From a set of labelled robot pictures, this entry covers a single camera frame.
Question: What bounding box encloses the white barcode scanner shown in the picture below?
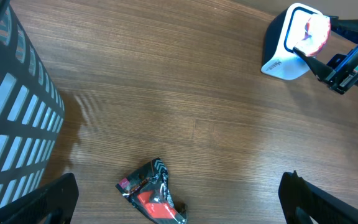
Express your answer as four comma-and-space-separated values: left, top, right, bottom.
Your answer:
261, 3, 321, 80

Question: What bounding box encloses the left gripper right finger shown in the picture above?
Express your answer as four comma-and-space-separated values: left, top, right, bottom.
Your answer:
278, 171, 358, 224

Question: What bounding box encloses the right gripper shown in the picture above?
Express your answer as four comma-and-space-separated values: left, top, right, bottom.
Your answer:
293, 17, 358, 95

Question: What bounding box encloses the grey plastic shopping basket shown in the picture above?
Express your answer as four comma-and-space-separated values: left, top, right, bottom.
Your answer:
0, 1, 65, 208

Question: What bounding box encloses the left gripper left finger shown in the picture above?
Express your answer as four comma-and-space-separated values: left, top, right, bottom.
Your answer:
0, 173, 79, 224

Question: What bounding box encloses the red black snack packet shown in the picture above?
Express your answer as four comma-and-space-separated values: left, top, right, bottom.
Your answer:
116, 157, 188, 224

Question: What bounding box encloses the red white snack packet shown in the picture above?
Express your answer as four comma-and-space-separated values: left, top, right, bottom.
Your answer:
293, 14, 331, 57

